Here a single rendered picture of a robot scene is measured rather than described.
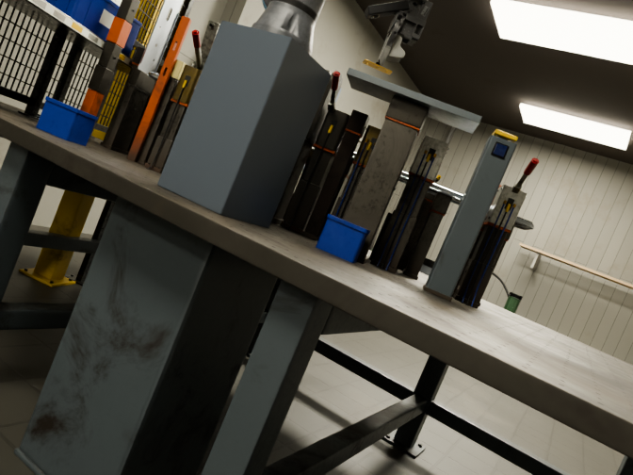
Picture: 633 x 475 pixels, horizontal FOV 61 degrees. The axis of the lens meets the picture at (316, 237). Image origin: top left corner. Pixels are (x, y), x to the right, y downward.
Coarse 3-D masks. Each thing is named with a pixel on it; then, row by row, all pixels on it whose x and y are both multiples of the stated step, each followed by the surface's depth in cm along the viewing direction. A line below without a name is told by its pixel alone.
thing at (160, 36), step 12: (168, 0) 189; (180, 0) 196; (168, 12) 192; (156, 24) 188; (168, 24) 195; (156, 36) 191; (168, 36) 198; (156, 48) 194; (144, 60) 190; (156, 60) 198; (144, 72) 193
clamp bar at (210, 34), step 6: (210, 24) 169; (216, 24) 170; (210, 30) 171; (216, 30) 171; (204, 36) 172; (210, 36) 171; (204, 42) 172; (210, 42) 172; (204, 48) 172; (210, 48) 172; (204, 54) 173; (204, 60) 173
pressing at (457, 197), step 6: (150, 72) 182; (156, 78) 190; (402, 174) 169; (402, 180) 187; (432, 186) 167; (438, 186) 167; (432, 192) 186; (444, 192) 177; (450, 192) 167; (456, 192) 167; (456, 198) 177; (462, 198) 166; (516, 222) 177; (522, 222) 163; (528, 222) 163; (522, 228) 179; (528, 228) 172
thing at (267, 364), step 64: (0, 192) 131; (0, 256) 133; (0, 320) 140; (64, 320) 158; (320, 320) 94; (256, 384) 93; (384, 384) 232; (256, 448) 92; (320, 448) 136; (512, 448) 206
